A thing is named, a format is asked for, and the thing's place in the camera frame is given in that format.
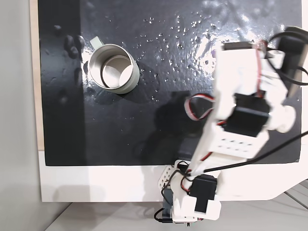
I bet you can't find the red white servo wire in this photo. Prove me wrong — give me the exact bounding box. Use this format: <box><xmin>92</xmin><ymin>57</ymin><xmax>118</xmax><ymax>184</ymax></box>
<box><xmin>183</xmin><ymin>93</ymin><xmax>217</xmax><ymax>121</ymax></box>

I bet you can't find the grey metal mug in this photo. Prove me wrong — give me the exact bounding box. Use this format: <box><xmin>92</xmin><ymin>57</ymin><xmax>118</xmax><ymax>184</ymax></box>
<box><xmin>88</xmin><ymin>36</ymin><xmax>141</xmax><ymax>95</ymax></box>

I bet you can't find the dark table clamp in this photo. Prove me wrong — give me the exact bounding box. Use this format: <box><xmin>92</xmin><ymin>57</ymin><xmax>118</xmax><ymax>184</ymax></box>
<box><xmin>161</xmin><ymin>187</ymin><xmax>174</xmax><ymax>218</ymax></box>

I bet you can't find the black camera box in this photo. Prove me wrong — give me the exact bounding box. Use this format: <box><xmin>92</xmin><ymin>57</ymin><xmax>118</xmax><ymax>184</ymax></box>
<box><xmin>276</xmin><ymin>26</ymin><xmax>308</xmax><ymax>97</ymax></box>

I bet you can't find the black glossy mat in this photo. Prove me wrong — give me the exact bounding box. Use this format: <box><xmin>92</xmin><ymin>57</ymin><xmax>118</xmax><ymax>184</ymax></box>
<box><xmin>37</xmin><ymin>0</ymin><xmax>303</xmax><ymax>167</ymax></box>

